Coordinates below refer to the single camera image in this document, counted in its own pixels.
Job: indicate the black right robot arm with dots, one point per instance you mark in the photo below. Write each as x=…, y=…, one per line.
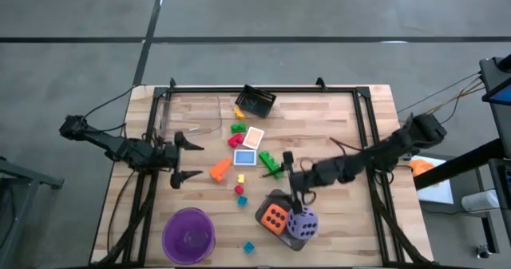
x=399, y=141

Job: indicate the white roll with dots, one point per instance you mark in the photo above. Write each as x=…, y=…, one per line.
x=479, y=201

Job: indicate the grey cabinet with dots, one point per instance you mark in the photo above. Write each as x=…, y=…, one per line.
x=502, y=125

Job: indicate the black frame clamp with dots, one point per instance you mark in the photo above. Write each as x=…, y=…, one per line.
x=172, y=83
x=319, y=83

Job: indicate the red toy brick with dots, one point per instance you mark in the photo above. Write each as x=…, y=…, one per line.
x=235, y=140

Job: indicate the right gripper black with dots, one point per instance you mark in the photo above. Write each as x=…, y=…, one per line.
x=305, y=183

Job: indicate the small red toy cube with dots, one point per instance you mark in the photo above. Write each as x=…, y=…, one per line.
x=238, y=190

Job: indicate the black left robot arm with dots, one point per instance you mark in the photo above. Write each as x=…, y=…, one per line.
x=116, y=145

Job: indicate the yellow toy brick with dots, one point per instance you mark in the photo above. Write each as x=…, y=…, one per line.
x=239, y=113

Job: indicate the black caster wheel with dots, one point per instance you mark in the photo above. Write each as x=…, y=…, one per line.
x=483, y=251

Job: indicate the orange object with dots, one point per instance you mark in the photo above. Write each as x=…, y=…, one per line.
x=421, y=167

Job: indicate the long green toy brick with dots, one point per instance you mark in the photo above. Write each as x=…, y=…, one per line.
x=269, y=161

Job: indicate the black beam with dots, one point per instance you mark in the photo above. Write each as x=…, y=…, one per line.
x=459, y=165

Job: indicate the teal toy cube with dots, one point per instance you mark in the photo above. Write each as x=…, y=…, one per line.
x=242, y=200
x=248, y=248

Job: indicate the clear plastic container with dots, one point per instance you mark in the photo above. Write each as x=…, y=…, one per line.
x=191, y=117

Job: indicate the purple foam die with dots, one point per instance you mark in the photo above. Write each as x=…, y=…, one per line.
x=303, y=225

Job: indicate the short green toy brick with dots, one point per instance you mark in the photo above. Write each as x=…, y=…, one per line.
x=238, y=128

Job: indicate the small yellow toy cube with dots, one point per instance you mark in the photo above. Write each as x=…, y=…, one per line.
x=240, y=178

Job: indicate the grey metal table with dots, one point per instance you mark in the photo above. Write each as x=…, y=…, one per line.
x=24, y=177

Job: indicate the white board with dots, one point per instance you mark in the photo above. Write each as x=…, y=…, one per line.
x=437, y=189

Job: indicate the black metal frame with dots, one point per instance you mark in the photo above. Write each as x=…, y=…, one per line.
x=299, y=89

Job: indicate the grey translucent plastic tray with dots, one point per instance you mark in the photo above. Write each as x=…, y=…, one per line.
x=275, y=196

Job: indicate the purple plastic bowl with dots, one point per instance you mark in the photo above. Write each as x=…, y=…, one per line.
x=188, y=237

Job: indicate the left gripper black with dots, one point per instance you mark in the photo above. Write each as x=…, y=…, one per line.
x=165, y=157

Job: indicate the orange foam die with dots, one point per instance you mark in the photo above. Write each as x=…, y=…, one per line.
x=274, y=219

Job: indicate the black plastic basket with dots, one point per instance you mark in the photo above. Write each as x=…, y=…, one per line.
x=255, y=101

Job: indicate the orange toy brick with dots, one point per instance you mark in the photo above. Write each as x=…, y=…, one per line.
x=220, y=170

